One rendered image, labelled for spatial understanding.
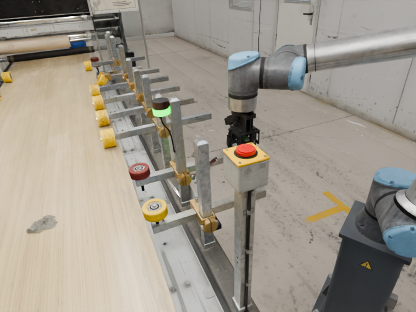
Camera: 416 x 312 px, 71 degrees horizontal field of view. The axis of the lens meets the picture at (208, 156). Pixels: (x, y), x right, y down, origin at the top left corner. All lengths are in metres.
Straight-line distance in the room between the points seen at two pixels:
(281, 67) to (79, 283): 0.76
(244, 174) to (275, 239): 1.55
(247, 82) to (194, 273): 0.69
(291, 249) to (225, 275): 1.08
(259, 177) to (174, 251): 0.69
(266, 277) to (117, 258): 1.20
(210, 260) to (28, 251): 0.55
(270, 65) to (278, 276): 1.36
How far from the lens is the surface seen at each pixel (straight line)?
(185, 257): 1.17
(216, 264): 1.04
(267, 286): 1.86
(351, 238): 1.35
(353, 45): 0.99
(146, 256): 0.83
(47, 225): 1.02
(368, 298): 1.58
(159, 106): 1.00
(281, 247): 2.05
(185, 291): 1.09
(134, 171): 1.14
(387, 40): 1.00
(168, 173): 1.19
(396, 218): 1.12
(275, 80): 0.85
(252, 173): 0.57
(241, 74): 0.85
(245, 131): 0.91
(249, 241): 0.73
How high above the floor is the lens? 1.52
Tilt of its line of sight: 31 degrees down
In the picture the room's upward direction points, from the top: 3 degrees counter-clockwise
